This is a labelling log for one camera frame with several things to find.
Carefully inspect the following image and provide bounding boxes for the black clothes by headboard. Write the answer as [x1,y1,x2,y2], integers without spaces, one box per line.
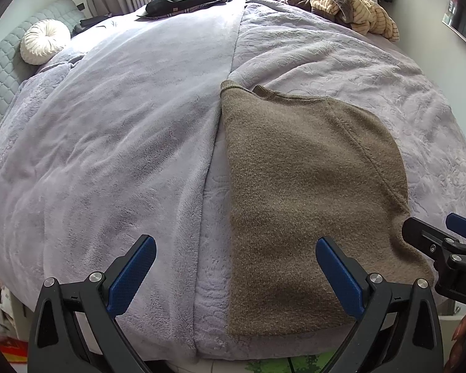
[73,14,114,36]

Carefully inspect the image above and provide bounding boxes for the cream striped garment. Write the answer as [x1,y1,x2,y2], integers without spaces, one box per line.
[310,0,400,43]

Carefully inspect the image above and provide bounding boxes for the wall-mounted television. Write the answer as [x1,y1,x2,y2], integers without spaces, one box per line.
[443,0,466,54]

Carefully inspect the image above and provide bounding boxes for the white round pleated pillow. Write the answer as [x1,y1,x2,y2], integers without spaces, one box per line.
[20,19,71,66]

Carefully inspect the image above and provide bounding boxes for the grey quilted headboard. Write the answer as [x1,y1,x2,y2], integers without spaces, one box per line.
[0,0,83,153]

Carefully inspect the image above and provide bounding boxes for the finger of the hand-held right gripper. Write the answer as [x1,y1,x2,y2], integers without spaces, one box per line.
[402,218,457,258]
[446,213,466,247]

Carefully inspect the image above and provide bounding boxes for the dark folded clothes pile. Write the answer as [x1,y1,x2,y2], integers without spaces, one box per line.
[137,0,228,20]

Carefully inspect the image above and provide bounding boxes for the person's right hand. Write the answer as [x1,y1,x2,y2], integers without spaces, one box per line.
[445,311,466,373]

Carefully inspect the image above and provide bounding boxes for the green patterned mat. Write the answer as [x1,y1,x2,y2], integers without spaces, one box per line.
[244,352,344,373]

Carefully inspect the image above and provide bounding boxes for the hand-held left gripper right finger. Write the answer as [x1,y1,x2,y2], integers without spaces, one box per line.
[315,236,444,373]

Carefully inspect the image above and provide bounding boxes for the red printed bag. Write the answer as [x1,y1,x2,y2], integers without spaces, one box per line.
[0,338,30,363]

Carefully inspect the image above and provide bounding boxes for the brown knit sweater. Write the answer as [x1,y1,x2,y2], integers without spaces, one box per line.
[219,80,436,338]

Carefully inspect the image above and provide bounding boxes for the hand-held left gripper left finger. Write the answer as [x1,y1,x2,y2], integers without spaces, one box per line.
[28,234,158,373]

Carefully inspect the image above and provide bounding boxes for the lavender embossed bedspread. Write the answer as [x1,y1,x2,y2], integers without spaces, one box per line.
[194,2,466,363]

